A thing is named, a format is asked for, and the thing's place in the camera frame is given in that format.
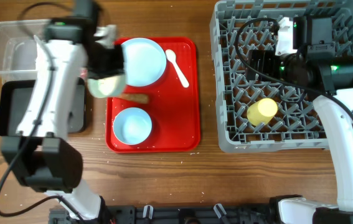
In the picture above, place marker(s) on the clear plastic waste bin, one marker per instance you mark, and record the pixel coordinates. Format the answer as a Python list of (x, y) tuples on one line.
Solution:
[(18, 53)]

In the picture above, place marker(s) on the red serving tray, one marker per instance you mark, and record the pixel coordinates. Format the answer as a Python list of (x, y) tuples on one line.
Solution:
[(174, 110)]

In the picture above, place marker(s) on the yellow plastic cup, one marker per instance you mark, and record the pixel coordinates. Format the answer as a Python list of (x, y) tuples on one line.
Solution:
[(262, 111)]

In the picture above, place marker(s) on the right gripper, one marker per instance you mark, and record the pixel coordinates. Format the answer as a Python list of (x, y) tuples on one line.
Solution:
[(266, 58)]

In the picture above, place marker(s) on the grey dishwasher rack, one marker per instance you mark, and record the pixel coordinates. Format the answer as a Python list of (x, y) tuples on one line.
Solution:
[(236, 27)]

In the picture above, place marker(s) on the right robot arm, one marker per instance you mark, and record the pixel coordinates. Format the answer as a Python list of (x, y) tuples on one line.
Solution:
[(305, 58)]

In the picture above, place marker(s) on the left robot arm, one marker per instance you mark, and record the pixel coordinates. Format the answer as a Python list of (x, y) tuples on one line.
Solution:
[(39, 155)]

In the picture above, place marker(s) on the black food waste tray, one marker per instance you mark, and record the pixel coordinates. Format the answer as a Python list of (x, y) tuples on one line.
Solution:
[(15, 97)]

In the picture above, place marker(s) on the brown carrot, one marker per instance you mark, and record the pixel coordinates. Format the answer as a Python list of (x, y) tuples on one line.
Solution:
[(134, 97)]

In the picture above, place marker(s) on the green bowl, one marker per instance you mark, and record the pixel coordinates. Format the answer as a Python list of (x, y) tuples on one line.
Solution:
[(107, 87)]

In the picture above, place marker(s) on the white plastic spoon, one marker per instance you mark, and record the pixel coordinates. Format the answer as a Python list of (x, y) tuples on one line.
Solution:
[(171, 56)]

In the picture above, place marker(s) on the light blue plate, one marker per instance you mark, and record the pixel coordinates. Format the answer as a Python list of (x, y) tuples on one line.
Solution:
[(145, 61)]

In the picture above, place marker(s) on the small light blue bowl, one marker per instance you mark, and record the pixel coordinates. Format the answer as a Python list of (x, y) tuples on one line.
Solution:
[(132, 126)]

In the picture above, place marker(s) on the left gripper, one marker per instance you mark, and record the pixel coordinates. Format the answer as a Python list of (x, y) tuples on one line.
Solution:
[(97, 72)]

